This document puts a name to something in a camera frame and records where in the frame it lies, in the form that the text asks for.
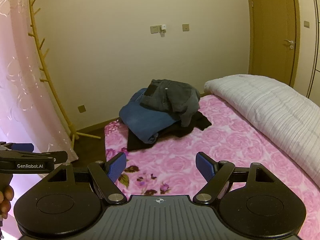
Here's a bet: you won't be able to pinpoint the clear plastic bag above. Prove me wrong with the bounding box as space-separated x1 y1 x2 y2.
0 0 79 240

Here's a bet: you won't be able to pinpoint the black garment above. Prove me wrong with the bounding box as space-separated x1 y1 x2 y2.
126 111 213 152

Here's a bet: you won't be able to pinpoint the blue jeans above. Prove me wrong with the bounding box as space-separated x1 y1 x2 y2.
118 88 181 144

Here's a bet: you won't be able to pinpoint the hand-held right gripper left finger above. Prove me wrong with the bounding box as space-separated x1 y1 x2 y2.
46 152 127 205

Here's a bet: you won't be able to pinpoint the person's left hand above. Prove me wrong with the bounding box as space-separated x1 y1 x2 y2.
0 185 15 220

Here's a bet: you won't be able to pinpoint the brown wooden door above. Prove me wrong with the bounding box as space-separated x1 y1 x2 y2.
245 0 301 88

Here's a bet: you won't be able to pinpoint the white wardrobe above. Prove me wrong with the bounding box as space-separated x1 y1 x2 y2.
306 0 320 101

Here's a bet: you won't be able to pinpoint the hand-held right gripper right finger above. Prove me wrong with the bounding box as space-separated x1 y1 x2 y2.
193 151 274 205

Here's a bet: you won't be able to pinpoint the wooden coat rack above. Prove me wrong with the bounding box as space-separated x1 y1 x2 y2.
28 0 102 151

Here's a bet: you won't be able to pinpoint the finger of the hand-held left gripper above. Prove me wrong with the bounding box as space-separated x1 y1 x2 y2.
37 151 68 163
0 142 34 153

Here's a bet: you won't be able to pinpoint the grey jeans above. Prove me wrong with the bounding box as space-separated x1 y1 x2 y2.
139 79 201 128

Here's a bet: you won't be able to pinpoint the white ribbed quilt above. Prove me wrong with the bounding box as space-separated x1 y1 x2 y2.
204 74 320 178

